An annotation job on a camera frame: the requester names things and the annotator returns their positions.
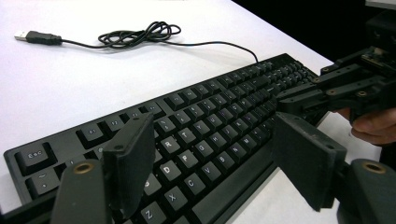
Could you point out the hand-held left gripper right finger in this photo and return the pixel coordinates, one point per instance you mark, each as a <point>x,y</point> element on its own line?
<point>306,158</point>

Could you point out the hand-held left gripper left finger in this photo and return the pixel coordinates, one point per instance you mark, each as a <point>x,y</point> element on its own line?
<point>129,161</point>

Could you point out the black computer keyboard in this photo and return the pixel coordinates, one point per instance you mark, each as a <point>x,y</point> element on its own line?
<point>214,141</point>

